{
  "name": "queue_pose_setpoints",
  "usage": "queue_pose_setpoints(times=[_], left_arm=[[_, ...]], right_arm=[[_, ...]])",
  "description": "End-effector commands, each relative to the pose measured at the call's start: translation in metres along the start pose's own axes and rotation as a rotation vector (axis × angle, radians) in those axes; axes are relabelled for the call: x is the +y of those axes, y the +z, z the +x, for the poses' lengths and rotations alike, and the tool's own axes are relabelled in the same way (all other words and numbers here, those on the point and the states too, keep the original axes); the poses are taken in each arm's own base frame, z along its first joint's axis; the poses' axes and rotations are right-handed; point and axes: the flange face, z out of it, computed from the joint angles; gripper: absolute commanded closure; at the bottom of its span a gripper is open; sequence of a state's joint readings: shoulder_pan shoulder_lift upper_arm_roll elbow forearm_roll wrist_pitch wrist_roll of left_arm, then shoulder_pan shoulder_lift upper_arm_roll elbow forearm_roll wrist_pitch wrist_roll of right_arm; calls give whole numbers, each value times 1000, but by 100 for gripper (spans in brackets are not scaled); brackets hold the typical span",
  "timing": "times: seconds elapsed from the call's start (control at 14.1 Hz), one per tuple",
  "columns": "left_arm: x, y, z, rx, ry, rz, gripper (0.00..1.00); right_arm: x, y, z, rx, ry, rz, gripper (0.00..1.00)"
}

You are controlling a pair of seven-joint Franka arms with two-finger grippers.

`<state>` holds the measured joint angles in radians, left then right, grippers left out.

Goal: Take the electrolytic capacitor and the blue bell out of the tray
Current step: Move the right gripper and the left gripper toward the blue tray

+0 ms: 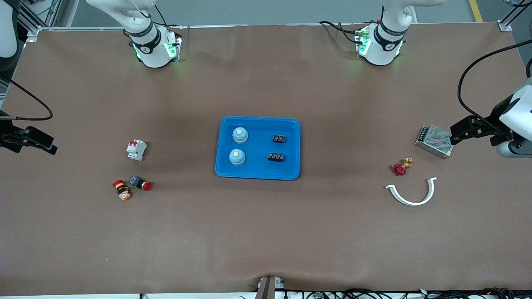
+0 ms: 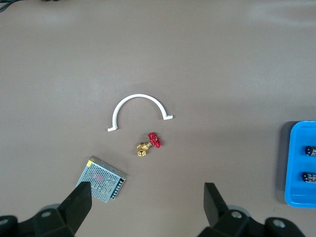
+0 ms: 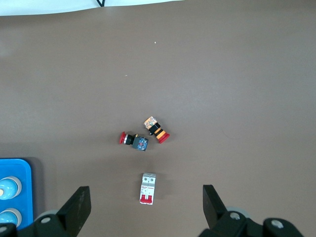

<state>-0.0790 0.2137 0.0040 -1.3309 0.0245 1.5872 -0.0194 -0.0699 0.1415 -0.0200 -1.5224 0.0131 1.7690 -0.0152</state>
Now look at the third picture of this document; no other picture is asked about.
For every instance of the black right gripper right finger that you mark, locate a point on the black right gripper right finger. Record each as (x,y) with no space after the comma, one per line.
(214,212)

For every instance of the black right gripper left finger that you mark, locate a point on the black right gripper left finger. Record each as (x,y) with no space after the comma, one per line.
(74,209)

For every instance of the red button black blue body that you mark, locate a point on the red button black blue body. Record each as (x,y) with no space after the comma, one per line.
(138,143)

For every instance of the light blue call bell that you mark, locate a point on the light blue call bell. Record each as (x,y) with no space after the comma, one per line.
(8,188)
(10,217)

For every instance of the red button orange yellow body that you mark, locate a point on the red button orange yellow body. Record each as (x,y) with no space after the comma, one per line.
(158,132)

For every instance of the blue plastic tray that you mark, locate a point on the blue plastic tray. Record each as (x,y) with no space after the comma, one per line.
(27,187)

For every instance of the white red circuit breaker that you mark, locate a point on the white red circuit breaker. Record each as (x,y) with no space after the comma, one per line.
(147,188)

